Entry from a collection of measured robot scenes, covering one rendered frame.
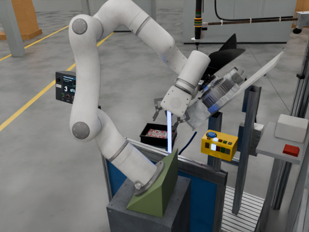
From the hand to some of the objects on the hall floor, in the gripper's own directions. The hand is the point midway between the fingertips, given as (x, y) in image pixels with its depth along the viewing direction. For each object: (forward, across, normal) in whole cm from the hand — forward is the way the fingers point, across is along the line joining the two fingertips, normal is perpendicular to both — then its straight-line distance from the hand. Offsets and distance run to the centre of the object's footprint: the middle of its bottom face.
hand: (163, 123), depth 109 cm
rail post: (+74, -81, -75) cm, 133 cm away
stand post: (+48, -74, -123) cm, 151 cm away
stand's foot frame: (+46, -82, -118) cm, 151 cm away
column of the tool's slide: (+20, -122, -121) cm, 173 cm away
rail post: (+93, -8, -115) cm, 148 cm away
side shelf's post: (+40, -112, -100) cm, 155 cm away
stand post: (+43, -94, -112) cm, 152 cm away
